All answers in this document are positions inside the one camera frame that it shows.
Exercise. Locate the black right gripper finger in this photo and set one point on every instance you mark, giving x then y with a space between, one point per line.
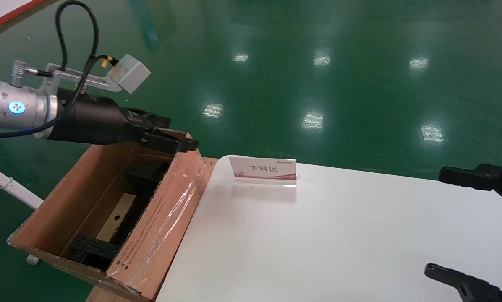
469 287
465 176

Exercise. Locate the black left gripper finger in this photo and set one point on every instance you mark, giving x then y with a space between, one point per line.
150 118
171 142

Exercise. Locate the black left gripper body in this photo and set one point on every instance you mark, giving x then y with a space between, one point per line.
91 121

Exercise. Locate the small cardboard box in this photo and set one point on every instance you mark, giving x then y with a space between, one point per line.
123 206

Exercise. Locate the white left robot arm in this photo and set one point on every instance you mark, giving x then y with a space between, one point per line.
7 107

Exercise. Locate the large open cardboard box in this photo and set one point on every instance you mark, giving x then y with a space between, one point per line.
158 239

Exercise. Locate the acrylic sign with Chinese text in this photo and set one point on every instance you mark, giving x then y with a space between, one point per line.
263 170

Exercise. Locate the white pipe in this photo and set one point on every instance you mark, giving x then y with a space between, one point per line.
11 186

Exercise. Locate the small white foot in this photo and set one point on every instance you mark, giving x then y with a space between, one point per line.
32 259

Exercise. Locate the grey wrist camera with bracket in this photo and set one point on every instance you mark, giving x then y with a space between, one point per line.
127 74

